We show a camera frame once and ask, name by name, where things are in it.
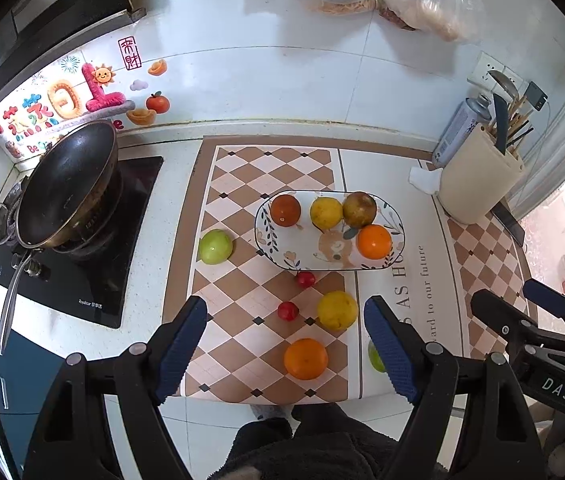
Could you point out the white lettered mat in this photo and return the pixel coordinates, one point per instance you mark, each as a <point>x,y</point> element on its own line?
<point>422,280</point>

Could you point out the grey gas canister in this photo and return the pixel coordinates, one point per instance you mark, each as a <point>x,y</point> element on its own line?
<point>455,130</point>

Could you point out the dark fleece clothing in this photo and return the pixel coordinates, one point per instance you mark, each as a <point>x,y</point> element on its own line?
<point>322,445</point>

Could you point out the dark red orange fruit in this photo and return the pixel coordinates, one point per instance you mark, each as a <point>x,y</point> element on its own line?
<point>285,210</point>

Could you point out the large yellow lemon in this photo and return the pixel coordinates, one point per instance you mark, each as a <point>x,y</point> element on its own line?
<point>337,310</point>

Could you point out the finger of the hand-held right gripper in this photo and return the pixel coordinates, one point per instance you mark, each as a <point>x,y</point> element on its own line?
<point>495,310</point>
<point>545,297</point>

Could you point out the black glass gas stove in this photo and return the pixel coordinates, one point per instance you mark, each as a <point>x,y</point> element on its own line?
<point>107,285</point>

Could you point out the metal ladle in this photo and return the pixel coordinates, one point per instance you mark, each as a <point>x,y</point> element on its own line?
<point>501,82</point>

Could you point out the oval floral ceramic plate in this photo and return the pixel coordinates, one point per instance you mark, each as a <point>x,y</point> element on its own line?
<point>332,256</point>

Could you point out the black wok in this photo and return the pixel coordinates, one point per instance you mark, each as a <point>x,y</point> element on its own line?
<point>67,185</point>

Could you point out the bundle of chopsticks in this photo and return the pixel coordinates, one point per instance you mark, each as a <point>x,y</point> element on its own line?
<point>516,122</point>

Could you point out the white crumpled tissue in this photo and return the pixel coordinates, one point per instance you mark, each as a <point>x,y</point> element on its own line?
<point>425,179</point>

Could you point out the small green fruit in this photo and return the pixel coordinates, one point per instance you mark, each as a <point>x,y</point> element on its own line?
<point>375,360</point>

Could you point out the red seal wall sticker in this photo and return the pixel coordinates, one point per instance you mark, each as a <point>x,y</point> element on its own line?
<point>129,53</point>

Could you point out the white wall socket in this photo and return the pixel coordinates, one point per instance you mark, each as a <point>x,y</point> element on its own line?
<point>482,67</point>

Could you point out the blue cabinet front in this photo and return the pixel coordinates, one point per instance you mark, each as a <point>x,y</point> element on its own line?
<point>22,390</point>

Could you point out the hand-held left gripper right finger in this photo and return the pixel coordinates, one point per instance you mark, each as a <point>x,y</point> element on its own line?
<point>390,350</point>

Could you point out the brown green round fruit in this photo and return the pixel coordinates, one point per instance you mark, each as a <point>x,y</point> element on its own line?
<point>360,208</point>

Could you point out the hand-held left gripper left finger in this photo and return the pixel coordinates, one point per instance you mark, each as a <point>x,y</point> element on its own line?
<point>182,347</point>

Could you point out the small yellow lemon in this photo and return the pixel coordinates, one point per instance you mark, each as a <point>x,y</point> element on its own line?
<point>326,212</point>

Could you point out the red cherry tomato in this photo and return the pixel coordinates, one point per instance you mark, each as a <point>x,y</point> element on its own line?
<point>287,311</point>
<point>305,279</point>

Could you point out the beige utensil holder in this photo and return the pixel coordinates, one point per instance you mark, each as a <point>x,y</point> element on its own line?
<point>477,180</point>

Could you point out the black range hood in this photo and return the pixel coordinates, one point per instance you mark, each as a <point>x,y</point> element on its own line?
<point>17,20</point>

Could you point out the black plug adapter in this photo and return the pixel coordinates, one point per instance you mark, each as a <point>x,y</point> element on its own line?
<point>535,95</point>

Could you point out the brown checkered mat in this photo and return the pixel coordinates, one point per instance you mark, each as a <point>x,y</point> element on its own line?
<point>242,280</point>

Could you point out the green apple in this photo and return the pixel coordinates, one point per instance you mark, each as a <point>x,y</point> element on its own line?
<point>216,246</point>

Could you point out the orange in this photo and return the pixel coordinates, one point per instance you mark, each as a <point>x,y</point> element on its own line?
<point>374,241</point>
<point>305,359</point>

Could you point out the colourful festive wall sticker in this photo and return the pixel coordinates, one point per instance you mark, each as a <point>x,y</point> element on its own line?
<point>62,100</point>

